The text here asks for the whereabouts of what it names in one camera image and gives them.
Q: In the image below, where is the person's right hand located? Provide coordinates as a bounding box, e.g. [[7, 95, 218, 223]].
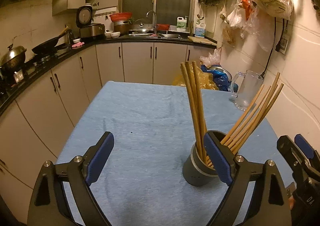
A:
[[288, 196, 295, 210]]

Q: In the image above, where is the dark grey utensil holder cup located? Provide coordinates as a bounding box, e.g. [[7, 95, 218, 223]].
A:
[[182, 144, 218, 186]]

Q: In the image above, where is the clear glass mug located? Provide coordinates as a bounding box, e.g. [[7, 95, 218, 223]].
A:
[[230, 70, 263, 111]]

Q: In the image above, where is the blue towel table cover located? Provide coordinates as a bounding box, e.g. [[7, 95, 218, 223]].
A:
[[56, 80, 295, 226]]

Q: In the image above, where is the blue plastic bag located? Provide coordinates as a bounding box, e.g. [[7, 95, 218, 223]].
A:
[[200, 64, 232, 92]]

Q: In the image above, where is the yellow plastic bag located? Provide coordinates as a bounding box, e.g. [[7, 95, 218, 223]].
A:
[[172, 65, 220, 90]]

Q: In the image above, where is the steel pot with lid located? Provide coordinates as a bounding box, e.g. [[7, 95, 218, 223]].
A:
[[1, 44, 27, 77]]

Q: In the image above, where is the wooden cutting board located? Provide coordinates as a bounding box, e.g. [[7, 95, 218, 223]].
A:
[[188, 36, 217, 45]]

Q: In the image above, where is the black wok pan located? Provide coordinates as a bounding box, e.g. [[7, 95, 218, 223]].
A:
[[32, 27, 69, 55]]

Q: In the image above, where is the pink cloth on counter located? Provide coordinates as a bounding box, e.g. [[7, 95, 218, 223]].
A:
[[72, 42, 85, 48]]

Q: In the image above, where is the blue label bottle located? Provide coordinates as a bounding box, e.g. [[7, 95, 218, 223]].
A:
[[194, 23, 206, 37]]

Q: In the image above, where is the black rice cooker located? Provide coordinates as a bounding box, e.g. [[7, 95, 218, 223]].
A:
[[76, 5, 105, 40]]

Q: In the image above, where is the white detergent jug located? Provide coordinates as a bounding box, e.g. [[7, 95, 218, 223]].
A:
[[176, 16, 188, 32]]

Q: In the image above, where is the red basin on pot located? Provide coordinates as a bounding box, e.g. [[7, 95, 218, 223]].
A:
[[109, 12, 132, 23]]

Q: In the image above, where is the red bowl in sink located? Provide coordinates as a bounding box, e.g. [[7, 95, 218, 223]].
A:
[[157, 24, 170, 31]]

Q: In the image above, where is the chrome sink faucet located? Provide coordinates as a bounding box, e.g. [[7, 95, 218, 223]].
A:
[[146, 10, 157, 35]]

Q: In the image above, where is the glass pot lid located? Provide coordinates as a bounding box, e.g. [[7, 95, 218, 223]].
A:
[[132, 18, 152, 34]]

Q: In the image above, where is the black power cable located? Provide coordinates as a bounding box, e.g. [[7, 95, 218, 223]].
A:
[[260, 17, 278, 77]]

